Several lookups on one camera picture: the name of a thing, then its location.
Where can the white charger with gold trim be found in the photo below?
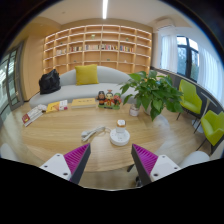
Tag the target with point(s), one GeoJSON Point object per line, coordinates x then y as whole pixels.
{"type": "Point", "coordinates": [121, 126]}

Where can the colourful three-figure figurine set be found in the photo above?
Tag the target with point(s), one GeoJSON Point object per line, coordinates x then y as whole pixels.
{"type": "Point", "coordinates": [109, 99]}

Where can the glass door with dark frame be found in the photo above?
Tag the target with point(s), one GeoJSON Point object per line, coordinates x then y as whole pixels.
{"type": "Point", "coordinates": [11, 81]}

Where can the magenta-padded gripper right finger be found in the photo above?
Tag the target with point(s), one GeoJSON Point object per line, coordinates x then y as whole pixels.
{"type": "Point", "coordinates": [146, 161]}

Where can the white round stool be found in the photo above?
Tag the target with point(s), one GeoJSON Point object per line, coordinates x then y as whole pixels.
{"type": "Point", "coordinates": [195, 158]}

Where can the black backpack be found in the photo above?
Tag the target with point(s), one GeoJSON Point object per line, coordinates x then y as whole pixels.
{"type": "Point", "coordinates": [49, 82]}

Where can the white wall air conditioner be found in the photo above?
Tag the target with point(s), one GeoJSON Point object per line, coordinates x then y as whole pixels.
{"type": "Point", "coordinates": [165, 24]}

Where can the wooden wall shelf unit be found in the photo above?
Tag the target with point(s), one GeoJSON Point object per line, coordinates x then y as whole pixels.
{"type": "Point", "coordinates": [96, 56]}

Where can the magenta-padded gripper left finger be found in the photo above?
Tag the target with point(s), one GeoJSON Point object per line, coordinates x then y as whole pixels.
{"type": "Point", "coordinates": [75, 160]}

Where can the small white cup red band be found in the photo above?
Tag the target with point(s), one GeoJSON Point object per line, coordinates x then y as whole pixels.
{"type": "Point", "coordinates": [134, 110]}

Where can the grey curved sofa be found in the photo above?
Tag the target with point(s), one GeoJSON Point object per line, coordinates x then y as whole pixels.
{"type": "Point", "coordinates": [66, 91]}

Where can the yellow cushion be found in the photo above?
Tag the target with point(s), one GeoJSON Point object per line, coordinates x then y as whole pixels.
{"type": "Point", "coordinates": [86, 74]}

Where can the green leafy potted plant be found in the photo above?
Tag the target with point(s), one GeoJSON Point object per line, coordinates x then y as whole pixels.
{"type": "Point", "coordinates": [153, 90]}

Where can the long ceiling light strip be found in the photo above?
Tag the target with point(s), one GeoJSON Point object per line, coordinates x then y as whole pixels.
{"type": "Point", "coordinates": [105, 9]}

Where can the white sheer curtain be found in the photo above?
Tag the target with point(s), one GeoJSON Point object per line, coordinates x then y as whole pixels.
{"type": "Point", "coordinates": [210, 73]}
{"type": "Point", "coordinates": [169, 53]}

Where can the dark framed window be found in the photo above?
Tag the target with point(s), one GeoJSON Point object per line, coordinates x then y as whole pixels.
{"type": "Point", "coordinates": [188, 58]}

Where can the round white power strip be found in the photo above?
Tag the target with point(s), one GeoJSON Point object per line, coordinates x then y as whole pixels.
{"type": "Point", "coordinates": [119, 138]}

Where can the lime green chair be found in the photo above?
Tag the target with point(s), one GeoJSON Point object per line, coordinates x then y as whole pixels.
{"type": "Point", "coordinates": [190, 96]}
{"type": "Point", "coordinates": [213, 126]}

